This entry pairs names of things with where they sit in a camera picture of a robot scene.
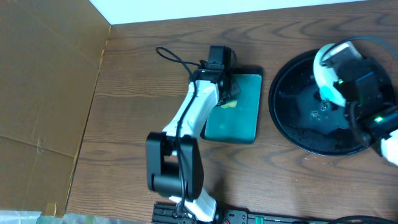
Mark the round black serving tray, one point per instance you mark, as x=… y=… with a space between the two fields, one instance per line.
x=301 y=116

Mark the brown cardboard sheet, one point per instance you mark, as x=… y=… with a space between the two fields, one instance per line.
x=51 y=53

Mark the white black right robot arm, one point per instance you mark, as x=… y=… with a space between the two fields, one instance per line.
x=381 y=137

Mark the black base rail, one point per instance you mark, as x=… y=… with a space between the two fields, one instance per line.
x=248 y=216

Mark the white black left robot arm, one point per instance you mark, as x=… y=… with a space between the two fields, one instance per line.
x=174 y=167

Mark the mint green plate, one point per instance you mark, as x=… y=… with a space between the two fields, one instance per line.
x=325 y=78

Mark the green yellow sponge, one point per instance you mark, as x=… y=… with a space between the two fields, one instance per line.
x=230 y=104

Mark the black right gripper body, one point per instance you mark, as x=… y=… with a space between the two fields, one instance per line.
x=337 y=59

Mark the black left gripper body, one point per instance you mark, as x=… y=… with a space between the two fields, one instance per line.
x=232 y=88

